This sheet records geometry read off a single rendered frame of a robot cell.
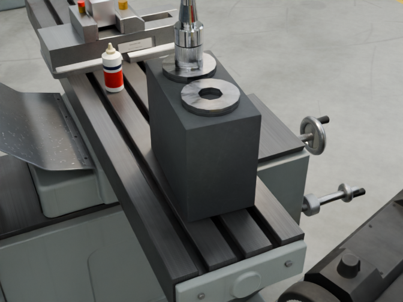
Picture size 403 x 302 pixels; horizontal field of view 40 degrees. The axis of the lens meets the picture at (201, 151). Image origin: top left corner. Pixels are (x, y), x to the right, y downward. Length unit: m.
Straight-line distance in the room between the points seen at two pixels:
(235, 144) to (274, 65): 2.46
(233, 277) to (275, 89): 2.26
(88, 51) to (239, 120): 0.59
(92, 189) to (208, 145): 0.45
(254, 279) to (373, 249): 0.56
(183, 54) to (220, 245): 0.31
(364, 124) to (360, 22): 1.21
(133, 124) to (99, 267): 0.41
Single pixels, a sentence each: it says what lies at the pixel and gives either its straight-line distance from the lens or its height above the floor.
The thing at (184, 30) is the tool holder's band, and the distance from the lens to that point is 0.87.
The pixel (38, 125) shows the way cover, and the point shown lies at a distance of 1.26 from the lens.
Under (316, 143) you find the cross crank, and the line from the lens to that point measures 1.62.
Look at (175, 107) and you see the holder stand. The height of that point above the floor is 1.12.
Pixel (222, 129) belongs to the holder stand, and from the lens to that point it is 0.81.
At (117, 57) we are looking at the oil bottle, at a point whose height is 1.01.
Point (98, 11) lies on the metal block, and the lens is 1.32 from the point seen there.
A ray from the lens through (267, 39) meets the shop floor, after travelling 3.57.
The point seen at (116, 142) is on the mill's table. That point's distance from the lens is 1.09.
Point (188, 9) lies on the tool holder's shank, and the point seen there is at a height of 1.23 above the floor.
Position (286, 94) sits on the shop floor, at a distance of 3.02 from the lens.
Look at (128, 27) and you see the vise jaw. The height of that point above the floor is 1.02.
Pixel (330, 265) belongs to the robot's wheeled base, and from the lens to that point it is 1.30.
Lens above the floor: 1.58
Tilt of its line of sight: 38 degrees down
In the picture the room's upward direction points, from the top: straight up
